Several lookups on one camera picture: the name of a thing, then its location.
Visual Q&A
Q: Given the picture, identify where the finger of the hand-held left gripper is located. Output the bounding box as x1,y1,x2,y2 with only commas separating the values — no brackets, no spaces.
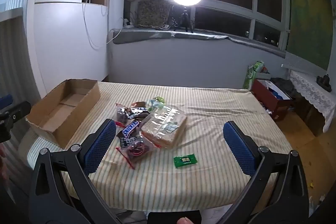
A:
0,94,13,109
0,101,32,124

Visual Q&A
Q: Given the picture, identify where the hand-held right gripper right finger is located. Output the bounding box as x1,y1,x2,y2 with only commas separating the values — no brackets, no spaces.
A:
223,120,310,224

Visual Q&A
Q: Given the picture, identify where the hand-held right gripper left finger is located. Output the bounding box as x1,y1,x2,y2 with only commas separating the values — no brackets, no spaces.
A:
28,118,120,224

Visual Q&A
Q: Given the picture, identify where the brown chocolate bar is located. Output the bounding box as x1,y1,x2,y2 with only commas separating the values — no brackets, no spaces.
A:
116,120,141,139

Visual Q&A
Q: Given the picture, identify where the clear red candy packet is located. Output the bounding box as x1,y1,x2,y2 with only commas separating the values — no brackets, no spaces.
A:
116,135,158,170

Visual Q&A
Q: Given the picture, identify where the red snack packet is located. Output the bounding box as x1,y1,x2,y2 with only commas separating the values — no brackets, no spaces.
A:
115,103,132,125

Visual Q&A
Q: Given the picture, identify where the brown cardboard box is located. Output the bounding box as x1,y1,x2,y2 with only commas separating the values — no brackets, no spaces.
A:
25,79,101,149

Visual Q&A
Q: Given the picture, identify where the green candy packet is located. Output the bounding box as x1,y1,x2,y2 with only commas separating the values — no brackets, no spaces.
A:
173,154,200,169

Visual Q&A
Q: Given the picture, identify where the sliced bread bag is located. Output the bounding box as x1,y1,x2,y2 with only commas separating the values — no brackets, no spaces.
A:
141,106,188,149

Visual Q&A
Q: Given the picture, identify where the clear green snack packet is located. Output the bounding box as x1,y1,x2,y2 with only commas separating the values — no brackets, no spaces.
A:
146,96,166,109

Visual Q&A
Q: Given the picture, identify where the red storage box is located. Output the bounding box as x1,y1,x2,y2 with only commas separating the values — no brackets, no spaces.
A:
251,79,293,121

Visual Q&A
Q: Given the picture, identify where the green paper bag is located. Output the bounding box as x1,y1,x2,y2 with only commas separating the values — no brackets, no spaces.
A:
243,60,264,91

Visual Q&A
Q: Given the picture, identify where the dark cloth pile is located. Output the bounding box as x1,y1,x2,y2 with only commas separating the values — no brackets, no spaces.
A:
270,77,295,99

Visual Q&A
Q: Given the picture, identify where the white lace cloth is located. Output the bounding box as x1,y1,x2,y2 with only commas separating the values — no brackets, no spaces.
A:
288,69,336,133

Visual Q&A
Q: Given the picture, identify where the dark figurine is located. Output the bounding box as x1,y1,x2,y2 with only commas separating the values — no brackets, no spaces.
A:
316,73,333,91

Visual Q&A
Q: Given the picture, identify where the grey sill cover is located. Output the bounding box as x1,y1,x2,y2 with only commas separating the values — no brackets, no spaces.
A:
113,27,287,58

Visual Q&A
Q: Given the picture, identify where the black tripod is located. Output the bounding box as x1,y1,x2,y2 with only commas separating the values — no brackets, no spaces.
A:
172,6,195,33

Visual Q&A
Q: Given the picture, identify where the woven basket on windowsill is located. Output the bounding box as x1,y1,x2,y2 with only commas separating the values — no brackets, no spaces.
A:
137,0,171,28

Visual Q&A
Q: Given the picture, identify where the white cable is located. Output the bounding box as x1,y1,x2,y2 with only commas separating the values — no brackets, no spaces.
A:
82,0,124,50

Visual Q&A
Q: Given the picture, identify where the green wall painting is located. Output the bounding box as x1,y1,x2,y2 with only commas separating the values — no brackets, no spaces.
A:
283,0,336,71

